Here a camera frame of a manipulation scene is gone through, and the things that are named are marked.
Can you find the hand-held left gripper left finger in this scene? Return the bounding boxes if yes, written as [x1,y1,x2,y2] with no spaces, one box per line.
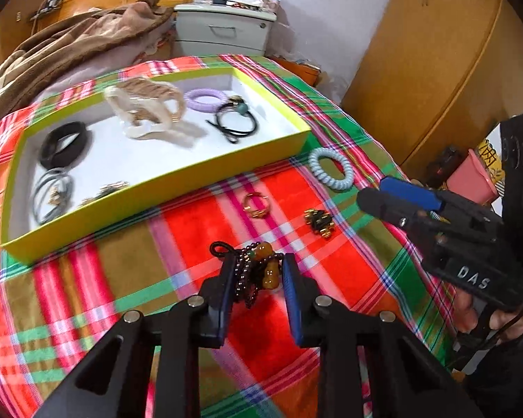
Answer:
[32,253,240,418]

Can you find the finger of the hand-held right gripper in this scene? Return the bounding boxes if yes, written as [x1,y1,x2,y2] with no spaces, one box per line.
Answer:
[379,177,445,214]
[356,188,423,231]

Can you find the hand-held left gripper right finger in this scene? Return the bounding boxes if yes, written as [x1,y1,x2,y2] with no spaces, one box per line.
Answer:
[281,253,484,418]

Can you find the amber gourd beaded pendant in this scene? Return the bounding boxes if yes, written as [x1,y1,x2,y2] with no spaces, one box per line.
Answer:
[210,240,285,310]

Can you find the yellow-green cardboard box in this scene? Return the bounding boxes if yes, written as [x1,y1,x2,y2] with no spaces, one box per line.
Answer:
[0,66,311,264]

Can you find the black hair tie with bead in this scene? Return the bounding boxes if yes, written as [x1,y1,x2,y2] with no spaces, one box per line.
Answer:
[207,95,260,144]

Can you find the purple spiral hair tie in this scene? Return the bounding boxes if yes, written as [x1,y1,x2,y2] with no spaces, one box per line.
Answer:
[184,88,224,114]

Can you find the grey hair ties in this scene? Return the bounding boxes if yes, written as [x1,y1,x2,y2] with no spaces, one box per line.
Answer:
[30,166,77,227]

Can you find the white claw hair clip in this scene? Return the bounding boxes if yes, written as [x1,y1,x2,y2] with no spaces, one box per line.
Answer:
[104,85,175,141]

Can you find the black hair band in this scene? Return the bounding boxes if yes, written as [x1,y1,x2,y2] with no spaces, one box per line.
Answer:
[39,122,92,170]

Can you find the person's right forearm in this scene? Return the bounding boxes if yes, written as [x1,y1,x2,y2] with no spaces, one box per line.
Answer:
[462,289,523,405]

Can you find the person's right hand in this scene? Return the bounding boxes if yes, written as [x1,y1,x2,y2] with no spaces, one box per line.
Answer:
[454,289,523,334]

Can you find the pink bin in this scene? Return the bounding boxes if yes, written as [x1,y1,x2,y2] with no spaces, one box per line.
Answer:
[447,148,500,205]

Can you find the black gold brooch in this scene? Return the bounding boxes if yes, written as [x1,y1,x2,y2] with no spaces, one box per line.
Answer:
[304,209,335,239]

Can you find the plaid bed cloth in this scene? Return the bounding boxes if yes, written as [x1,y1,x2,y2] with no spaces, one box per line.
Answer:
[0,52,463,418]

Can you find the wooden wardrobe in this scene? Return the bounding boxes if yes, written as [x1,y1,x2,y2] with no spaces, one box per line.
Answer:
[340,0,523,184]

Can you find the orange boxes on floor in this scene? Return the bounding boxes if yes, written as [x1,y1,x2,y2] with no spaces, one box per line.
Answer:
[270,54,323,88]

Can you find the grey nightstand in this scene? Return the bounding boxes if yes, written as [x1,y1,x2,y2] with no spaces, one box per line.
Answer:
[173,3,277,58]

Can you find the brown fleece blanket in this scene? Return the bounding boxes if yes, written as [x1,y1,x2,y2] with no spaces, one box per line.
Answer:
[0,0,175,140]

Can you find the power strip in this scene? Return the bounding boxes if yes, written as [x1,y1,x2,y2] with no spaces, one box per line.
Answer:
[30,0,62,20]

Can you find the light blue spiral hair tie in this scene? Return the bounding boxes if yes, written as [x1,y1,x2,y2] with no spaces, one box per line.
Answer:
[309,147,355,192]

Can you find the gold ring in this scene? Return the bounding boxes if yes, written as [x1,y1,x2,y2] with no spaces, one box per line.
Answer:
[243,192,271,218]

